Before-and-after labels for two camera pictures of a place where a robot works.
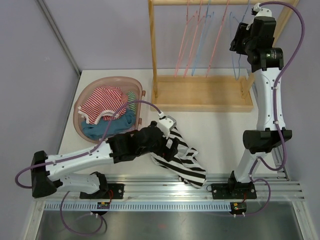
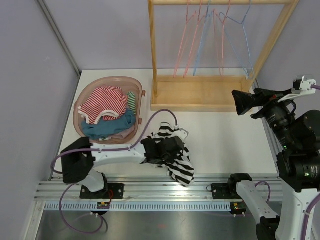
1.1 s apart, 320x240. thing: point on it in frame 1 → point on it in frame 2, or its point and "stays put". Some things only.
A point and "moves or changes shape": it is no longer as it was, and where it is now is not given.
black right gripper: x=241 y=32 → x=245 y=101
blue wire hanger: x=208 y=21 stays put
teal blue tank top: x=98 y=130 stays put
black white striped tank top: x=185 y=164 moves or changes shape
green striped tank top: x=131 y=97 stays put
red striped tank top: x=103 y=102 stays put
